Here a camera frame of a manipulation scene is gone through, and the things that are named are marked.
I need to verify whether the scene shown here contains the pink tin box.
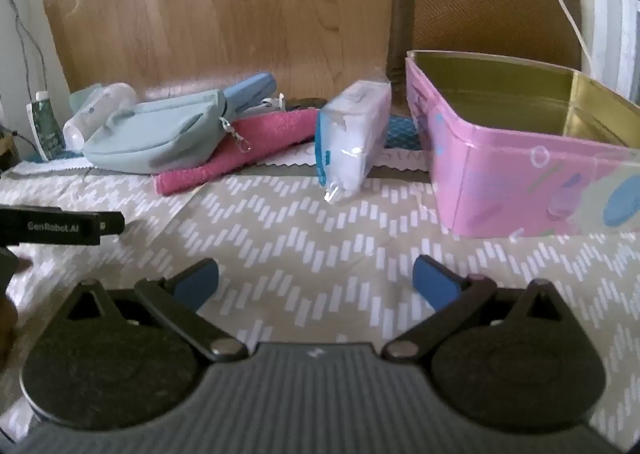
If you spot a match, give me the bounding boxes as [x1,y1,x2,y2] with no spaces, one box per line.
[405,50,640,239]

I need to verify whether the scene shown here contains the pale blue zip pouch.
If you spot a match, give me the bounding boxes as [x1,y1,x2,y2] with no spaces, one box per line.
[82,88,253,175]

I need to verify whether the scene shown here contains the thin wall cable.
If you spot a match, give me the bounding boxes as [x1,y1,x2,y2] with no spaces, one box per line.
[2,0,46,94]

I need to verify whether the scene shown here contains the white sachet with navy circle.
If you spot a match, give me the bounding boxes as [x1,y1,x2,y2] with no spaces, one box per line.
[260,94,288,115]

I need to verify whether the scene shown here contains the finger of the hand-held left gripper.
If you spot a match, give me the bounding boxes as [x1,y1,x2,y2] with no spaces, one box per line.
[97,212,126,236]

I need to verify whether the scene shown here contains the blue pencil case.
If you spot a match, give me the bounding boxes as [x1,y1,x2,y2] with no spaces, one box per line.
[222,72,278,115]

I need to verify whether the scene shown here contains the beige chevron tablecloth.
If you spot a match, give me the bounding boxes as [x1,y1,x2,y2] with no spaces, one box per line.
[0,149,640,454]

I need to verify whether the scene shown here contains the green white drink carton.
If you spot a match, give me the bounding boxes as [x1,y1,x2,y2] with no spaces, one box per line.
[26,91,67,162]

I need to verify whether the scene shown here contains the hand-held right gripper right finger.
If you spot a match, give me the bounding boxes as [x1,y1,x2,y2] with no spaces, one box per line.
[382,255,571,365]

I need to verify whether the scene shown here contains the wood pattern board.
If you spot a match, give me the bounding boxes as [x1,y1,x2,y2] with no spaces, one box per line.
[42,0,393,102]

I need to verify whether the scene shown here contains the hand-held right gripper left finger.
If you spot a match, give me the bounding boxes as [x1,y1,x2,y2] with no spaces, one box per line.
[65,258,250,362]

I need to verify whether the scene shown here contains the white window frame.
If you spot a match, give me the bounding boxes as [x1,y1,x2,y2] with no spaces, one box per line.
[585,0,640,104]

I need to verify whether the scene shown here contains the paper cups in plastic bag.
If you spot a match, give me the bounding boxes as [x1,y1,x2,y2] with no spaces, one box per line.
[62,82,138,152]

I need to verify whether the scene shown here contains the white tissue packet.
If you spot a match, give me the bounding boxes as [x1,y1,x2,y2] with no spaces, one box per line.
[315,78,392,207]

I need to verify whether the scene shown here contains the pale green cup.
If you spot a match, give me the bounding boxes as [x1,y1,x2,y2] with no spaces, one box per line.
[69,86,103,115]

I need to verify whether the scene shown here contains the pink towel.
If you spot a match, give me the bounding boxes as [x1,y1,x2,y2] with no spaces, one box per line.
[154,108,321,195]

